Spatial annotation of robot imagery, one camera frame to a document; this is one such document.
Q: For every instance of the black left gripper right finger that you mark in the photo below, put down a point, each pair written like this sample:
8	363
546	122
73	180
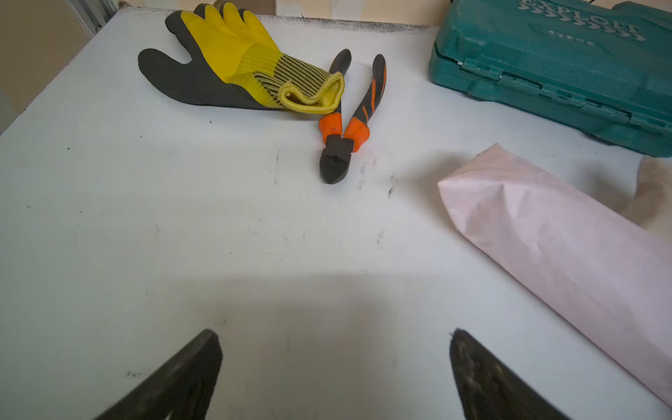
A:
489	389

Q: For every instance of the beige sleeved umbrella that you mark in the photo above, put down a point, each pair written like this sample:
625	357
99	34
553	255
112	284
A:
651	207

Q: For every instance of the green plastic tool case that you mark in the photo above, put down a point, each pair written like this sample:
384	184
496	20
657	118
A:
606	72

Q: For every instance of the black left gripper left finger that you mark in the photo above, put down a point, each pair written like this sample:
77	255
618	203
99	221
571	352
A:
181	388

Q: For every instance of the pink sleeved umbrella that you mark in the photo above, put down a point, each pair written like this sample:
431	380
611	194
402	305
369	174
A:
608	277

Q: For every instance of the yellow black work glove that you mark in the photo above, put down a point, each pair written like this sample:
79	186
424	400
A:
236	64

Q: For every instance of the orange black cutting pliers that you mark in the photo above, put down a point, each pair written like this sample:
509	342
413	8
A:
340	142

